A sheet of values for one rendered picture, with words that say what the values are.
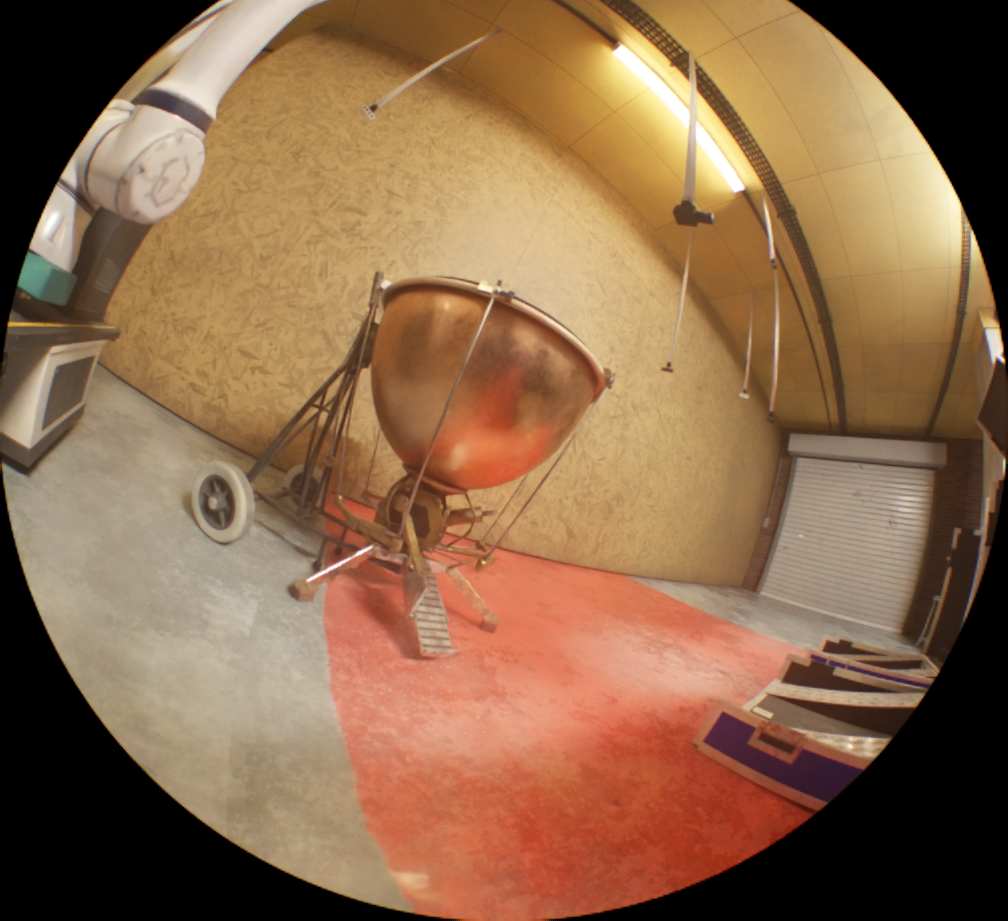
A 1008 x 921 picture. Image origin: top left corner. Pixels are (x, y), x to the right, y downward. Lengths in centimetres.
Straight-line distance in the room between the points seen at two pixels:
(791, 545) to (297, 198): 762
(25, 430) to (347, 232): 179
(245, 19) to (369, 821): 105
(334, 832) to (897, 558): 683
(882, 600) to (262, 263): 804
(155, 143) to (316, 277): 152
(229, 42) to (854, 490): 731
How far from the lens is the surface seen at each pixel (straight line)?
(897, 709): 151
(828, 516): 683
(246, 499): 86
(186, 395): 203
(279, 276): 199
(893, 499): 696
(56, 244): 74
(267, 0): 71
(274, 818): 48
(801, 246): 355
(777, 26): 286
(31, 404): 86
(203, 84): 65
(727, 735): 91
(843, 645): 274
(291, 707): 59
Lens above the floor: 45
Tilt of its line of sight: 10 degrees up
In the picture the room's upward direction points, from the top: 23 degrees clockwise
